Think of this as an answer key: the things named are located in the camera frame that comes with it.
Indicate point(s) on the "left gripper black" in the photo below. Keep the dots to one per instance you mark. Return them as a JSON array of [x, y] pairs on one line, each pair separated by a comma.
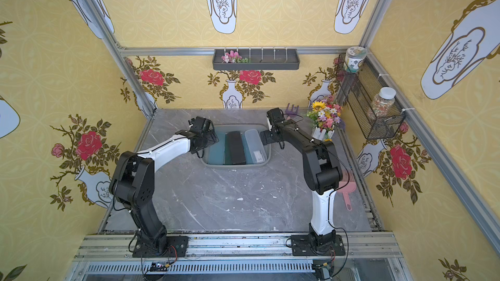
[[211, 138]]

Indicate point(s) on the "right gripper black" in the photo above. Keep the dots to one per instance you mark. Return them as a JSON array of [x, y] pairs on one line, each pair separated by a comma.
[[266, 136]]

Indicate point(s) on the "light teal pencil case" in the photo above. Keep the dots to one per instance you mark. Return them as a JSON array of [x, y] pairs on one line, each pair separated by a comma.
[[216, 154]]

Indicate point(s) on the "grey plastic storage tray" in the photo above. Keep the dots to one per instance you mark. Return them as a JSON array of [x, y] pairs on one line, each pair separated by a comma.
[[226, 128]]

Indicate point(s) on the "black pencil case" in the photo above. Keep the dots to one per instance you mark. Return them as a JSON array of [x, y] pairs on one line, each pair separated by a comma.
[[237, 152]]

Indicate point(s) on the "dark green pencil case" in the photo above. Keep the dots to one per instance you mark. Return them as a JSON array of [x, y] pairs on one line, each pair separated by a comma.
[[227, 156]]

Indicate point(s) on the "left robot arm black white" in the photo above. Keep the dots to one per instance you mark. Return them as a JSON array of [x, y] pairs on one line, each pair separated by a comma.
[[133, 181]]

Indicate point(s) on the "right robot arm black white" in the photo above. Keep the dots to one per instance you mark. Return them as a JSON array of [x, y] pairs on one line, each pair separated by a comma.
[[321, 169]]

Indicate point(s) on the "purple pink garden rake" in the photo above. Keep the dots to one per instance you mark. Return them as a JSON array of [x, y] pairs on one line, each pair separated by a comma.
[[291, 111]]

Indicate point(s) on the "artificial flower bouquet white pot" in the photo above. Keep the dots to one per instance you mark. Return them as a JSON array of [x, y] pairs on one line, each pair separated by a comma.
[[326, 118]]

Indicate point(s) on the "small pink flowers on shelf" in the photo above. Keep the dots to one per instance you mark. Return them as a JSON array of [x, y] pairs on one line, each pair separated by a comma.
[[233, 57]]

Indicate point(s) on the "pink plastic dustpan comb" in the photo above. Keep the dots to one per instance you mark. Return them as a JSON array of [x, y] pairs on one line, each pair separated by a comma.
[[346, 186]]

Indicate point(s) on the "green patterned tin can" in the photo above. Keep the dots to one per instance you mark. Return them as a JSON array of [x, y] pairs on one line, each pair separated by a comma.
[[354, 58]]

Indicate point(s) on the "clear jar white lid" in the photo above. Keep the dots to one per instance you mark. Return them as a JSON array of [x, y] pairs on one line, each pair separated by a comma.
[[382, 103]]

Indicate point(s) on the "dark grey wall shelf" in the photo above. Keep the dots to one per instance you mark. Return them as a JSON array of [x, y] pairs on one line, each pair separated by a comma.
[[260, 59]]

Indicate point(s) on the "black wire wall basket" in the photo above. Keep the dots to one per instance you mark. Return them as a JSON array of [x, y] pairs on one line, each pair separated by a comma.
[[358, 90]]

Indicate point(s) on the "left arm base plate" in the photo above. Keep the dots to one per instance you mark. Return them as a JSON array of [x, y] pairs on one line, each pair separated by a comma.
[[167, 247]]

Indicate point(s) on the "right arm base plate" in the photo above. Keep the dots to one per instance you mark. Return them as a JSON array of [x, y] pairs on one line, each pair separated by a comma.
[[307, 245]]

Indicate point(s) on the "small circuit board with wires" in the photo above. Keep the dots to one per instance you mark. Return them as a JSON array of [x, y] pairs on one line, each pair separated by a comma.
[[159, 267]]

